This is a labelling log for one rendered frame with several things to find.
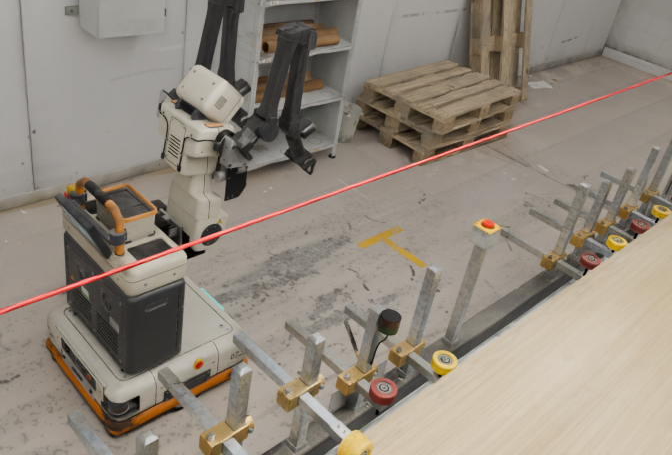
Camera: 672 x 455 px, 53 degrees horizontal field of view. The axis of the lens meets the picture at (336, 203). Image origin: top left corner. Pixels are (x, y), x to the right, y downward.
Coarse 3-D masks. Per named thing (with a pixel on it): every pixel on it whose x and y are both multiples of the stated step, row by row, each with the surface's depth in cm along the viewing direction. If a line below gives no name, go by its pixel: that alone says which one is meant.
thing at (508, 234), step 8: (504, 232) 302; (512, 232) 302; (512, 240) 300; (520, 240) 297; (528, 248) 295; (536, 248) 294; (560, 264) 286; (568, 264) 287; (568, 272) 285; (576, 272) 282
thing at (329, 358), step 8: (288, 320) 221; (288, 328) 221; (296, 328) 219; (304, 328) 219; (296, 336) 219; (304, 336) 216; (304, 344) 217; (328, 352) 212; (328, 360) 210; (336, 360) 209; (336, 368) 208; (344, 368) 207; (360, 384) 202; (368, 384) 203; (360, 392) 202; (368, 392) 200; (368, 400) 201; (376, 408) 199; (384, 408) 199
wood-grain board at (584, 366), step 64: (640, 256) 286; (576, 320) 240; (640, 320) 246; (448, 384) 202; (512, 384) 207; (576, 384) 212; (640, 384) 216; (384, 448) 178; (448, 448) 182; (512, 448) 185; (576, 448) 189; (640, 448) 193
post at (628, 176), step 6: (630, 168) 310; (624, 174) 312; (630, 174) 310; (624, 180) 312; (630, 180) 311; (624, 186) 313; (618, 192) 316; (624, 192) 314; (618, 198) 317; (612, 204) 320; (618, 204) 318; (612, 210) 320; (618, 210) 321; (606, 216) 323; (612, 216) 321; (606, 234) 326
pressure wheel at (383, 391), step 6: (378, 378) 199; (384, 378) 199; (372, 384) 197; (378, 384) 197; (384, 384) 198; (390, 384) 198; (372, 390) 195; (378, 390) 195; (384, 390) 196; (390, 390) 196; (396, 390) 196; (372, 396) 195; (378, 396) 193; (384, 396) 193; (390, 396) 194; (378, 402) 194; (384, 402) 194; (390, 402) 195; (378, 414) 202
